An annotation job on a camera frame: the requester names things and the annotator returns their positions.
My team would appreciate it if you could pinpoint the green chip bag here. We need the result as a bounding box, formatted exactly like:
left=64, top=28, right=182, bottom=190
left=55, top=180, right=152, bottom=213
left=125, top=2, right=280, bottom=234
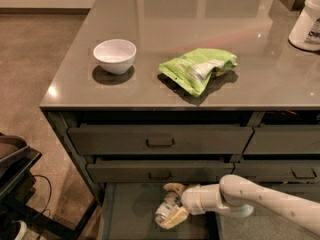
left=158, top=48, right=237, bottom=97

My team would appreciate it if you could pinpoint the black cable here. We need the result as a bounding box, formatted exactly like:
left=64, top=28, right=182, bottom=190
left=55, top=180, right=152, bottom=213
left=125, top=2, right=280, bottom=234
left=29, top=174, right=54, bottom=218

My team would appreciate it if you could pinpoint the bottom right grey drawer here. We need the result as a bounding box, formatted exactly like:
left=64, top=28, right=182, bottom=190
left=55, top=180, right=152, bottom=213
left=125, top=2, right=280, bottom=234
left=263, top=183, right=320, bottom=202

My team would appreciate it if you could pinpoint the grey drawer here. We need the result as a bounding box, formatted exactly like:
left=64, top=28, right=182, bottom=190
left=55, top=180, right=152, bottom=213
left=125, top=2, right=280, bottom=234
left=263, top=183, right=320, bottom=202
left=87, top=160, right=234, bottom=183
left=233, top=160, right=320, bottom=183
left=68, top=125, right=253, bottom=155
left=244, top=125, right=320, bottom=155

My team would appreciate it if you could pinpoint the middle right grey drawer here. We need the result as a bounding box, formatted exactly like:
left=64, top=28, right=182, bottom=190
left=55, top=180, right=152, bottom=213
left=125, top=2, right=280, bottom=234
left=233, top=160, right=320, bottom=183

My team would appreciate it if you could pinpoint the top right grey drawer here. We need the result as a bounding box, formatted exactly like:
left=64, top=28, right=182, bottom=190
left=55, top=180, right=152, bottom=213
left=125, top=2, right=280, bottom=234
left=244, top=125, right=320, bottom=155

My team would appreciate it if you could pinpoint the dark robot base cart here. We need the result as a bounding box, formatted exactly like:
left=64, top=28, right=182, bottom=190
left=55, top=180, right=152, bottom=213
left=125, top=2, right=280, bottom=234
left=0, top=134, right=42, bottom=240

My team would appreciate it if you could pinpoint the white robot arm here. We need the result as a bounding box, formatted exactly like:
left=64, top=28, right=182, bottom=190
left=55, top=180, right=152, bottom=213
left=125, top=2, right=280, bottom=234
left=155, top=175, right=320, bottom=236

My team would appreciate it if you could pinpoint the grey counter cabinet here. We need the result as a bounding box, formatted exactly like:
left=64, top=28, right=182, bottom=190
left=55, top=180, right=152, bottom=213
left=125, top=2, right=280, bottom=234
left=39, top=0, right=320, bottom=240

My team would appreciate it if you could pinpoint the middle left grey drawer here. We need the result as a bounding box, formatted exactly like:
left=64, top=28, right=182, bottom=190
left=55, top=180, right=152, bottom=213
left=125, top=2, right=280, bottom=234
left=87, top=160, right=234, bottom=183

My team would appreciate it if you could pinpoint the top left grey drawer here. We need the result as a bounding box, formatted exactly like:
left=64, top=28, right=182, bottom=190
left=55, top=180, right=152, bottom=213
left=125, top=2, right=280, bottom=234
left=68, top=125, right=253, bottom=155

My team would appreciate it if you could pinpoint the white plastic canister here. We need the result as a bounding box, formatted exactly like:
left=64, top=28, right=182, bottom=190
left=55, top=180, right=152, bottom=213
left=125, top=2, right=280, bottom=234
left=288, top=0, right=320, bottom=52

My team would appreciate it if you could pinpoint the bottom left open drawer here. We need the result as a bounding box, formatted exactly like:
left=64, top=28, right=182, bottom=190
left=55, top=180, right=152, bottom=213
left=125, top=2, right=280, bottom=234
left=97, top=183, right=223, bottom=240

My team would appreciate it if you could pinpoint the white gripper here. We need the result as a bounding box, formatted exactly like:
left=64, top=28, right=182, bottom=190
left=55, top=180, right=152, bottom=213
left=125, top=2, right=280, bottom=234
left=161, top=183, right=221, bottom=230

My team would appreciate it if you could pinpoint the white ceramic bowl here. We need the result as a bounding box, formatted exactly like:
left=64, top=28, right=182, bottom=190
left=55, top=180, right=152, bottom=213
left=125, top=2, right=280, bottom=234
left=93, top=39, right=137, bottom=75

